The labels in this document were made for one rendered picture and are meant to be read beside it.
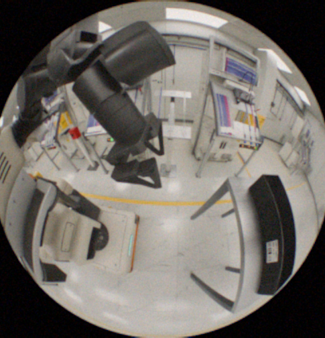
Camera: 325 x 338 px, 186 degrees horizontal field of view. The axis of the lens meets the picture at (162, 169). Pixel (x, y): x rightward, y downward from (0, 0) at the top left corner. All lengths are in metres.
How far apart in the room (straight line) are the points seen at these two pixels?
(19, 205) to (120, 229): 0.79
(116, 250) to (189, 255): 0.71
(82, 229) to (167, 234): 0.88
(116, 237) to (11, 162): 0.86
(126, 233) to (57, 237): 0.62
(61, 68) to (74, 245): 0.49
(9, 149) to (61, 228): 0.29
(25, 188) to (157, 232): 1.10
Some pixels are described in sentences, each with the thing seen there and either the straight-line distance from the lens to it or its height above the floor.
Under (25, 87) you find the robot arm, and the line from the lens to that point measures 0.25.
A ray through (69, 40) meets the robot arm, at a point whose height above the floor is 1.24.
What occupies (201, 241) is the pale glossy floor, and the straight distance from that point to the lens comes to 1.23.
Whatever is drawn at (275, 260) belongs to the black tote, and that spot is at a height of 0.88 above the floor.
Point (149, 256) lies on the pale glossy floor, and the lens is 1.17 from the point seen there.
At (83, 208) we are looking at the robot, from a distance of 0.63.
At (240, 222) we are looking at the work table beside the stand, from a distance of 0.47.
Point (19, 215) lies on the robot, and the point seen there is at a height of 1.06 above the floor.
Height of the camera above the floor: 1.15
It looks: 50 degrees down
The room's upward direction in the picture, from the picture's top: straight up
